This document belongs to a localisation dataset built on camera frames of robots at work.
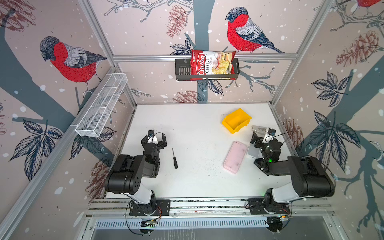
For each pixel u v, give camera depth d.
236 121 1.08
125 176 0.44
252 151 0.88
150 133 0.76
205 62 0.88
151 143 0.79
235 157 0.90
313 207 0.74
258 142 0.83
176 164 0.88
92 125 0.70
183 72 0.95
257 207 0.73
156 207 0.73
